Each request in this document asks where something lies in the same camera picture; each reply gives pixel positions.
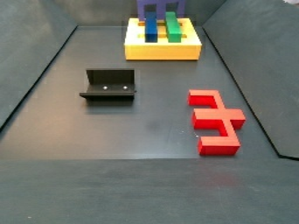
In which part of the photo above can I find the purple comb-shaped block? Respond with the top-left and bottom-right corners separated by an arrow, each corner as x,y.
137,0 -> 186,21

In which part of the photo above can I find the yellow slotted board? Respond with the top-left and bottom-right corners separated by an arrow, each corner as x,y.
125,18 -> 202,60

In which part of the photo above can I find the red comb-shaped block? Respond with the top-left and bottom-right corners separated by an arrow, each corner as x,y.
189,89 -> 246,156

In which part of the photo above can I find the green bar block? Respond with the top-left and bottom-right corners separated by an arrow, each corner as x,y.
165,11 -> 183,43

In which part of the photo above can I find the blue bar block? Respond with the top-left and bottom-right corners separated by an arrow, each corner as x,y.
145,11 -> 158,43

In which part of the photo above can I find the black angled bracket stand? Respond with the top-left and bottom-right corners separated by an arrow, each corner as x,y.
79,68 -> 137,99

